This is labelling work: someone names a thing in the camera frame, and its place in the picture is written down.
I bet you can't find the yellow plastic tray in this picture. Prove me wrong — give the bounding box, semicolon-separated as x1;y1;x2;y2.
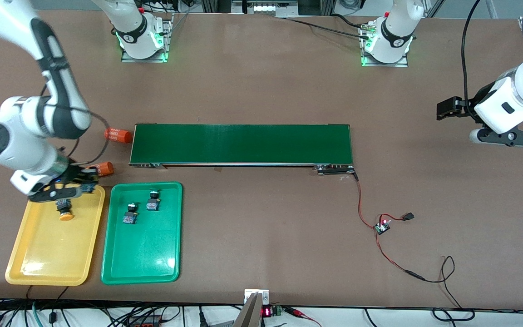
5;183;106;287

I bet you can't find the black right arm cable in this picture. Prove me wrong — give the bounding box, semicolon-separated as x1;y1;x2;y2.
39;75;111;166

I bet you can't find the green plastic tray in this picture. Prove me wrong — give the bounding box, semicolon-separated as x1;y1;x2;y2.
101;181;183;285

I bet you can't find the metal rack device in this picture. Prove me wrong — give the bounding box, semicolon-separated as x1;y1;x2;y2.
232;0;298;19

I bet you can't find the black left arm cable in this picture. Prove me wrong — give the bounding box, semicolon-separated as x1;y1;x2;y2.
461;0;484;119

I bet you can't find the black table cable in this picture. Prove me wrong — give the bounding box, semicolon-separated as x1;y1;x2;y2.
286;17;371;40

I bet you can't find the grey metal pole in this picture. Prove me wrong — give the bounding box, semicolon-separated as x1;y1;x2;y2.
232;293;263;327

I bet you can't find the black power strip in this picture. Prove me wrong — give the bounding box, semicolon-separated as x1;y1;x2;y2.
123;315;164;327

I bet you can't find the metal table edge bracket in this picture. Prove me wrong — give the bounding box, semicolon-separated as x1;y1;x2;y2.
244;289;270;304

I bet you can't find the green conveyor belt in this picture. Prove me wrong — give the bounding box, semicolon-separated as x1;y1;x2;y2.
128;123;357;176

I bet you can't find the black looped cable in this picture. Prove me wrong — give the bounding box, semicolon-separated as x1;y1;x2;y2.
407;256;476;322

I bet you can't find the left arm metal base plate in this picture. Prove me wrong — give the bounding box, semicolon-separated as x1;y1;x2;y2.
360;23;410;68

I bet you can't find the red clip lead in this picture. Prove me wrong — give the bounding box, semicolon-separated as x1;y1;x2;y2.
284;307;321;327

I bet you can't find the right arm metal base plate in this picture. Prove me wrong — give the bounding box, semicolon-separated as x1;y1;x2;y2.
121;14;173;63

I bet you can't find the orange cylinder with white print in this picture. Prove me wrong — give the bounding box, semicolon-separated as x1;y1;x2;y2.
90;161;115;178
104;128;133;144

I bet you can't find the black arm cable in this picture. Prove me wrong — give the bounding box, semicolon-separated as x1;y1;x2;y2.
461;0;484;119
39;75;111;166

